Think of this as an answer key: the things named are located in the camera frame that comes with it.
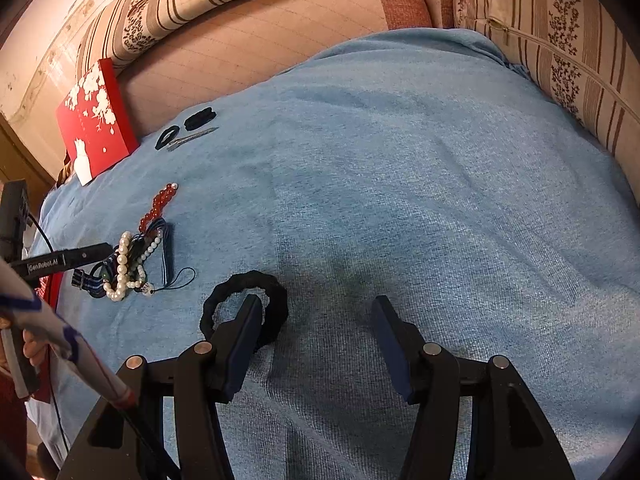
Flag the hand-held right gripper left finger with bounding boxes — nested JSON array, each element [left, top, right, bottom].
[[60, 294, 266, 480]]

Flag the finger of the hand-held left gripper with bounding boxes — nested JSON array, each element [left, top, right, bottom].
[[65, 243, 114, 268]]

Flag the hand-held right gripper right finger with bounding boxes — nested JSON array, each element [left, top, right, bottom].
[[371, 296, 576, 480]]

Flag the white pearl bracelet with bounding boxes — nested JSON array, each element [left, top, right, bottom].
[[102, 231, 132, 303]]

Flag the red box tray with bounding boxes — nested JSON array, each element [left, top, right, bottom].
[[35, 274, 66, 321]]

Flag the black braided hair tie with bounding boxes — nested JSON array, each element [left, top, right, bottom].
[[199, 270, 289, 353]]

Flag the pale jade bead bracelet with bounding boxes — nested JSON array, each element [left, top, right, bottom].
[[102, 232, 163, 296]]

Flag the blue striped strap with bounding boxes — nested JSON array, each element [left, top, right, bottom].
[[72, 217, 173, 301]]

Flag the red bead bracelet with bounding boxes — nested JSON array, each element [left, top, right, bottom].
[[138, 183, 179, 233]]

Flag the black cord strap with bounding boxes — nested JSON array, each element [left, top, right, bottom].
[[147, 267, 197, 296]]

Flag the person's left forearm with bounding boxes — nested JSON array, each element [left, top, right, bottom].
[[0, 259, 138, 411]]

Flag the person's left hand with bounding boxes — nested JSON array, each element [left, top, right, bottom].
[[22, 327, 52, 364]]

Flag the red box lid with cat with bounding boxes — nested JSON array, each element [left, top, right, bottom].
[[55, 58, 141, 186]]

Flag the blue blanket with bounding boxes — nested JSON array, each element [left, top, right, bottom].
[[25, 27, 636, 480]]

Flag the long striped floral pillow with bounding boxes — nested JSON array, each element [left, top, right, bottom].
[[75, 0, 391, 76]]

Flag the pink sofa cushion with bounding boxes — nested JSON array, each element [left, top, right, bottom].
[[120, 0, 433, 136]]

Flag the square striped floral pillow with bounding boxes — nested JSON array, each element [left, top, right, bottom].
[[452, 0, 640, 171]]

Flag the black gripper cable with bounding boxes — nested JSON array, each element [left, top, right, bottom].
[[27, 211, 55, 256]]

